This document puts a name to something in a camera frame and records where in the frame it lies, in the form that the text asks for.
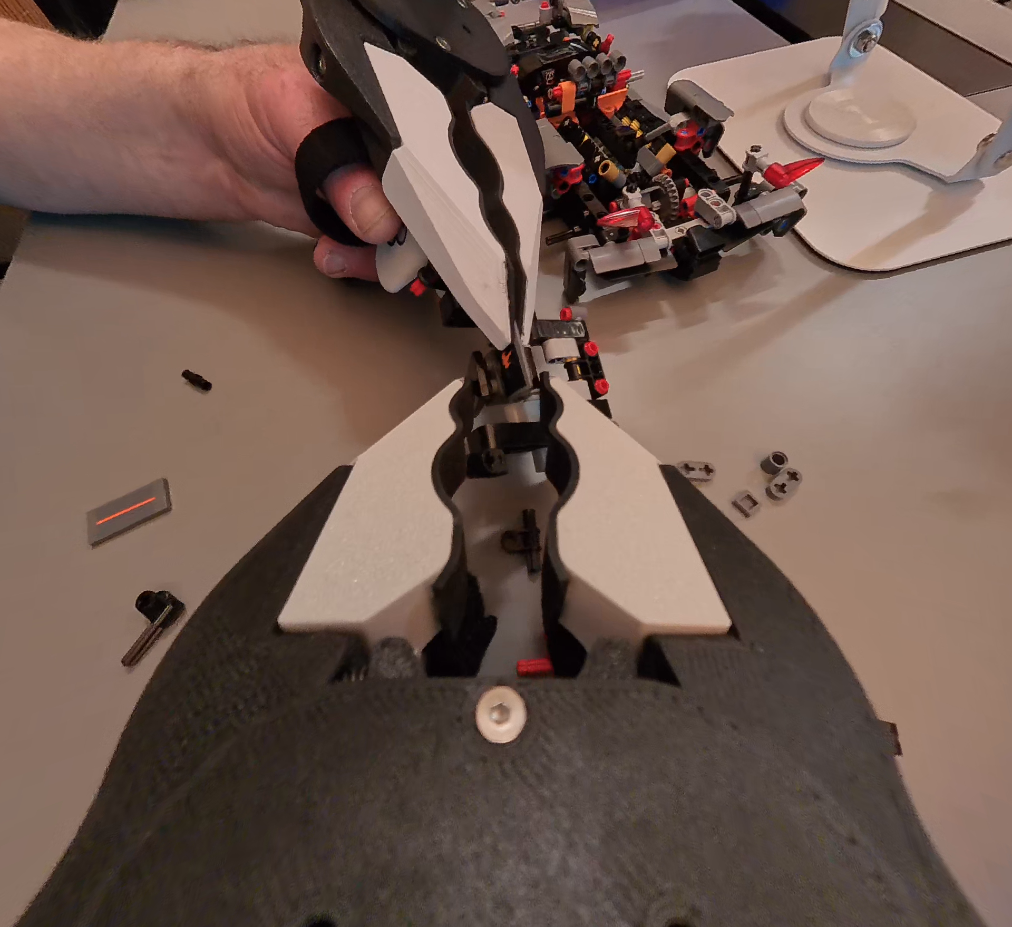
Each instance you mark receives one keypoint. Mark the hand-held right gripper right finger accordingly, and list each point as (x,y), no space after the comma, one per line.
(632,547)

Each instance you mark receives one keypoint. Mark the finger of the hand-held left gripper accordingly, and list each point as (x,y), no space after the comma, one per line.
(518,168)
(427,152)

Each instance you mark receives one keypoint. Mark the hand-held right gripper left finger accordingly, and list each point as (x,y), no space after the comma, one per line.
(371,547)

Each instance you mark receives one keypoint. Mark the lego car chassis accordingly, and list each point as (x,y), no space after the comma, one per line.
(632,152)

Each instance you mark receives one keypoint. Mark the black grey lego subassembly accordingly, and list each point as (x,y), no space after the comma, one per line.
(514,421)

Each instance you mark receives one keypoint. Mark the grey lego connector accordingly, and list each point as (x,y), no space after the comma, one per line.
(783,480)
(745,504)
(696,470)

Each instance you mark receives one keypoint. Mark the black lego pin connector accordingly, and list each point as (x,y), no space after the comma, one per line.
(528,540)

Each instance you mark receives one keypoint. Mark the red lego pin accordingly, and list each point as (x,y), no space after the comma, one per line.
(534,667)

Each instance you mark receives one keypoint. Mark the black lego pin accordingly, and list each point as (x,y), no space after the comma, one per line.
(197,380)

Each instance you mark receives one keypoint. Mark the dark lego tile red stripe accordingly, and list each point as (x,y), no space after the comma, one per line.
(130,512)

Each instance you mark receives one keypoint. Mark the person's left hand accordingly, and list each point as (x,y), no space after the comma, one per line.
(269,128)

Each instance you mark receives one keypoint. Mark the black connector with axle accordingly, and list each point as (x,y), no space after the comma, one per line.
(154,611)

